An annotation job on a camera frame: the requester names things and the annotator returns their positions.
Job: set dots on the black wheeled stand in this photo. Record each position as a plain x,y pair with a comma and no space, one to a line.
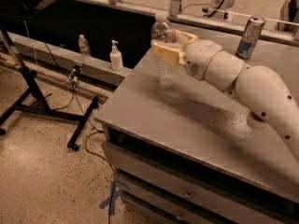
33,101

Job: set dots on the silver blue energy drink can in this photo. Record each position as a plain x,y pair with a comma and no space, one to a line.
250,37

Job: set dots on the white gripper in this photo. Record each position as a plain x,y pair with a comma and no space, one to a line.
198,59

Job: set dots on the white pump soap dispenser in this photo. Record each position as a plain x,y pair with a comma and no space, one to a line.
115,57

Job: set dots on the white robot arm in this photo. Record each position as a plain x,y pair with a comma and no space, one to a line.
258,88

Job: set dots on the grey metal ledge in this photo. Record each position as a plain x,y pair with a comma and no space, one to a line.
64,58

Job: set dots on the clear plastic water bottle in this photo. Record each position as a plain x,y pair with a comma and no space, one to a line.
163,38

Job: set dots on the small water bottle on ledge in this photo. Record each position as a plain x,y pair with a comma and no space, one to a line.
84,48

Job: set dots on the grey drawer cabinet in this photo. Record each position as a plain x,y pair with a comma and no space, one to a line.
204,179

